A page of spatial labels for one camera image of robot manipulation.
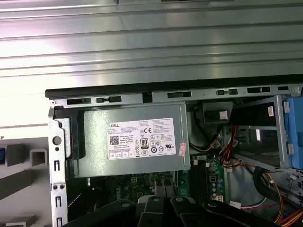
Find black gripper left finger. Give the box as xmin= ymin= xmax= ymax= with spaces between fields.
xmin=62 ymin=195 xmax=168 ymax=227

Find red orange wire bundle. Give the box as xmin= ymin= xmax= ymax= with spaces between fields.
xmin=219 ymin=124 xmax=247 ymax=168

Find grey parts rack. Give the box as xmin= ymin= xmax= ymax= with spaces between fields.
xmin=0 ymin=137 xmax=52 ymax=227

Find black RAM slot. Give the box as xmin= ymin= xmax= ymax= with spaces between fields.
xmin=191 ymin=163 xmax=196 ymax=205
xmin=195 ymin=163 xmax=200 ymax=205
xmin=204 ymin=163 xmax=209 ymax=205
xmin=199 ymin=163 xmax=205 ymax=205

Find grey Dell power supply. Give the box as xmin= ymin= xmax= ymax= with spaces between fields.
xmin=70 ymin=101 xmax=192 ymax=178

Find green motherboard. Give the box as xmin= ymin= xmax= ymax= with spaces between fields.
xmin=89 ymin=155 xmax=229 ymax=213

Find metal optical drive cage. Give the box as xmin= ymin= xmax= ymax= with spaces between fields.
xmin=233 ymin=94 xmax=303 ymax=173

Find yellow black wire bundle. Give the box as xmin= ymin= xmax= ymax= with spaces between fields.
xmin=189 ymin=138 xmax=224 ymax=154

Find black open PC case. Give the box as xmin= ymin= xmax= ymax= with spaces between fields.
xmin=45 ymin=75 xmax=303 ymax=227

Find blue plastic drive latch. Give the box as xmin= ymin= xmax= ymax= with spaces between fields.
xmin=283 ymin=97 xmax=303 ymax=170

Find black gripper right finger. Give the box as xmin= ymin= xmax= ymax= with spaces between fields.
xmin=169 ymin=195 xmax=281 ymax=227

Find black sleeved wire bundle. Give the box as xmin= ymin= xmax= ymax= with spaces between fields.
xmin=252 ymin=165 xmax=303 ymax=209

